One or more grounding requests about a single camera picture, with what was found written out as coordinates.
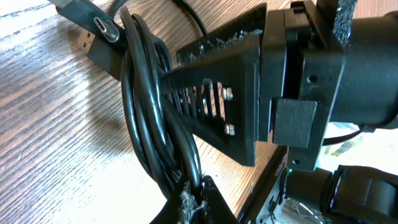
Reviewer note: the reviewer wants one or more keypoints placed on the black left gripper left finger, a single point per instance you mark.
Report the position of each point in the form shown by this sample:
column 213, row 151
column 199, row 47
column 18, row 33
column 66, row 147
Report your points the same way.
column 180, row 208

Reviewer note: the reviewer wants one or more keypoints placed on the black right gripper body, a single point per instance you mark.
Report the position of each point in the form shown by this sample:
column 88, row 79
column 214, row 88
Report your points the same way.
column 302, row 63

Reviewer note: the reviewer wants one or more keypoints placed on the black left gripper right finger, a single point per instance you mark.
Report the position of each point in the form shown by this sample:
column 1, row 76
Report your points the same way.
column 216, row 210

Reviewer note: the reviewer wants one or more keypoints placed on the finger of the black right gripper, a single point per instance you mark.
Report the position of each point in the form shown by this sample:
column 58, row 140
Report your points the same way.
column 231, row 127
column 252, row 22

